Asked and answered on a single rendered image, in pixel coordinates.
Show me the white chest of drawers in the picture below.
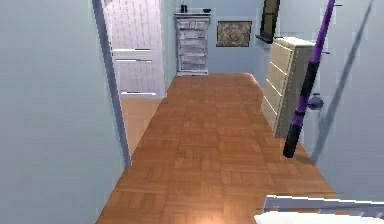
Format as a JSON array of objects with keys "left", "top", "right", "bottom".
[{"left": 173, "top": 12, "right": 212, "bottom": 77}]

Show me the framed brown picture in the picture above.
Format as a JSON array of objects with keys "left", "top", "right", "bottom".
[{"left": 215, "top": 20, "right": 253, "bottom": 48}]

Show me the beige chest of drawers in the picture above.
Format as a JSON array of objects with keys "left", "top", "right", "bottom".
[{"left": 260, "top": 36, "right": 317, "bottom": 139}]

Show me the purple and black fishing rod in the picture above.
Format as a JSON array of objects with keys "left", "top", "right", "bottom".
[{"left": 282, "top": 0, "right": 337, "bottom": 159}]

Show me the dark framed window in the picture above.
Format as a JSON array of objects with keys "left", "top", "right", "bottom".
[{"left": 255, "top": 0, "right": 281, "bottom": 45}]

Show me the white bed frame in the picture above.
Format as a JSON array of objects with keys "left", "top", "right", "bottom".
[{"left": 253, "top": 194, "right": 384, "bottom": 224}]

